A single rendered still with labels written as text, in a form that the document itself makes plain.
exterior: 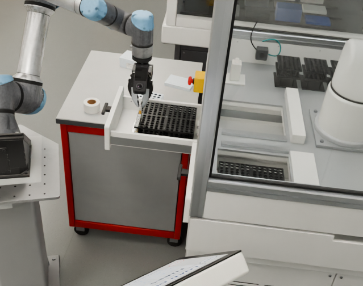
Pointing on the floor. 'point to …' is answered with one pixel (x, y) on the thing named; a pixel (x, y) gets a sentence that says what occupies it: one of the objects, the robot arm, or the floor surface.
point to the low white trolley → (121, 156)
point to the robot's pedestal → (22, 236)
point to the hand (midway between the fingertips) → (140, 105)
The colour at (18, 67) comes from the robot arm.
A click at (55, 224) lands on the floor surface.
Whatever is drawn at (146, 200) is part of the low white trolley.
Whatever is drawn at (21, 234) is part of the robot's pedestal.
